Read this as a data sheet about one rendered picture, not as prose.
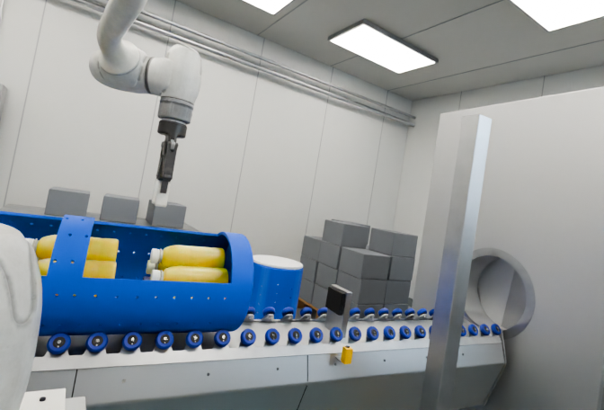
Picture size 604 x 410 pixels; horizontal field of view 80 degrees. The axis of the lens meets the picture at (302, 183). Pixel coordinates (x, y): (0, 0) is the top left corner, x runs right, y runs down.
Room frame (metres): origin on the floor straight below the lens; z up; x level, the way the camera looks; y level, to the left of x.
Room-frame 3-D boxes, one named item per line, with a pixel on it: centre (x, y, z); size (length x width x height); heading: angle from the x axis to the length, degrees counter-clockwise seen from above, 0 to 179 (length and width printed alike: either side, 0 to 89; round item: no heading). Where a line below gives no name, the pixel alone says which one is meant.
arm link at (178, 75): (1.00, 0.39, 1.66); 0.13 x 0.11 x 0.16; 91
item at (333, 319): (1.30, -0.19, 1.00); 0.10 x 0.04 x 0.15; 28
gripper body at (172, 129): (1.00, 0.38, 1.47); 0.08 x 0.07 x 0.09; 28
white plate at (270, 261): (1.90, 0.06, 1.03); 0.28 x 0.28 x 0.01
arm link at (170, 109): (1.00, 0.38, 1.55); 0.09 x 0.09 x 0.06
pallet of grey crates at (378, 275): (4.49, -0.78, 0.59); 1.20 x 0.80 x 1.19; 32
